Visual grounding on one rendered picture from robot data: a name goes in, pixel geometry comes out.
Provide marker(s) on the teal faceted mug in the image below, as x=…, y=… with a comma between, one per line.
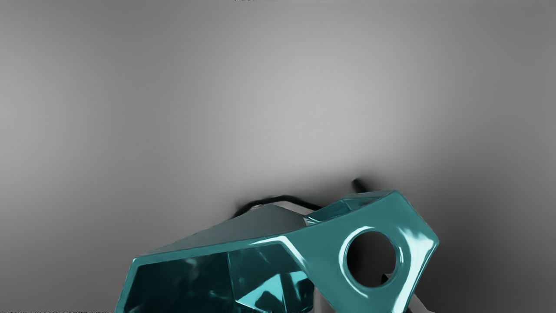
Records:
x=317, y=243

